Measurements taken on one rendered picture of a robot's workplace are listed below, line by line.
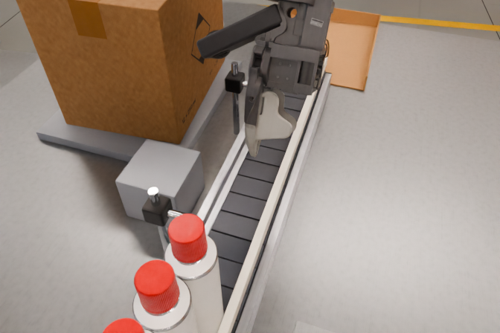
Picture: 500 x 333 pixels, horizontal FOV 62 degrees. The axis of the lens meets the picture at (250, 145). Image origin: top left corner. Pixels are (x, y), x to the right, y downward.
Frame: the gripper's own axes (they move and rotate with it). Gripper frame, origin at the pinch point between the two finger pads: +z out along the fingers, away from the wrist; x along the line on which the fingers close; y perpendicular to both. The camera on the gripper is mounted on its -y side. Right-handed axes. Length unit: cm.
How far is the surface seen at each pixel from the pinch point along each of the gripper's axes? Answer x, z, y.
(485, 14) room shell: 288, -50, 84
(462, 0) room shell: 304, -60, 69
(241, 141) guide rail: 6.2, 1.5, -2.9
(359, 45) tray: 61, -15, 10
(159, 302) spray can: -25.7, 7.2, 0.8
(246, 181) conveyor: 9.8, 8.9, -1.9
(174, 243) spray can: -21.9, 4.1, -0.1
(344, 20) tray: 70, -21, 4
